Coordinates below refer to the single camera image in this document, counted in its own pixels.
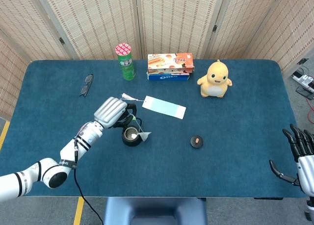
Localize white bookmark with tassel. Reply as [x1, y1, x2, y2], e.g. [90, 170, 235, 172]
[120, 93, 187, 120]

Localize woven folding screen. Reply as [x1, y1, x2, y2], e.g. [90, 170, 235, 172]
[0, 0, 314, 120]

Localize pyramid tea bag with string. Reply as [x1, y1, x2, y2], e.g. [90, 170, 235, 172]
[131, 113, 152, 142]

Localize black teapot lid orange knob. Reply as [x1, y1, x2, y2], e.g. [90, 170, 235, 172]
[189, 135, 205, 149]

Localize blue felt table cover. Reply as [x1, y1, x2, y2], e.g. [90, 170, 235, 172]
[0, 59, 306, 199]

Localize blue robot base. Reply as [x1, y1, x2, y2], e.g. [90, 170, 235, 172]
[103, 197, 208, 225]

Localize yellow plush toy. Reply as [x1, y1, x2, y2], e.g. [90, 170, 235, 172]
[197, 59, 233, 99]

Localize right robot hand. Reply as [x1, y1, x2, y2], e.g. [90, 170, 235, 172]
[269, 124, 314, 197]

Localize orange biscuit box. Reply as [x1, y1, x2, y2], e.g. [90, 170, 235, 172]
[147, 52, 195, 75]

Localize black eyeglasses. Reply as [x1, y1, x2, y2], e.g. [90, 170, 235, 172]
[78, 74, 94, 98]

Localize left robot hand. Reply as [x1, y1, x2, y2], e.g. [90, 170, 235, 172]
[94, 97, 134, 129]

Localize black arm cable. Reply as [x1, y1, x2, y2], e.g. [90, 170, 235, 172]
[73, 135, 104, 225]

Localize blue Oreo box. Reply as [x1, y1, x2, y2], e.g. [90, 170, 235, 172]
[146, 72, 191, 81]

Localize red floor cable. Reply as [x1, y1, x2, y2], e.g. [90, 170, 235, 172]
[305, 96, 314, 125]

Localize black cast iron teapot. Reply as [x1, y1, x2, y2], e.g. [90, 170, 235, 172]
[122, 103, 145, 148]

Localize green chips can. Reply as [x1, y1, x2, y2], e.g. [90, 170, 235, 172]
[115, 42, 136, 81]

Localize white power strip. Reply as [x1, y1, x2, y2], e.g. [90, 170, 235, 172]
[291, 70, 314, 92]

